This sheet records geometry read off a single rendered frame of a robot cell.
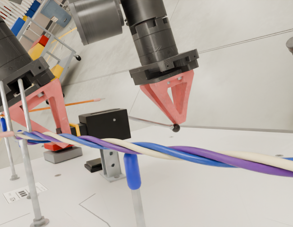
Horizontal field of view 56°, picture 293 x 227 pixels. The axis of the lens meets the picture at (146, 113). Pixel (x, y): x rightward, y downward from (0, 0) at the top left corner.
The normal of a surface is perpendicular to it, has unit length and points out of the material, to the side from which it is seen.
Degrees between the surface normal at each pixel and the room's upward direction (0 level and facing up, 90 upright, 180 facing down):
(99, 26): 96
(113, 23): 96
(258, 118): 0
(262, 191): 50
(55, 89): 99
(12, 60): 85
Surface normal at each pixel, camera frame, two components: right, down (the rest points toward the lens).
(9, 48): 0.73, -0.25
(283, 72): -0.69, -0.48
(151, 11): 0.22, 0.12
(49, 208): -0.14, -0.98
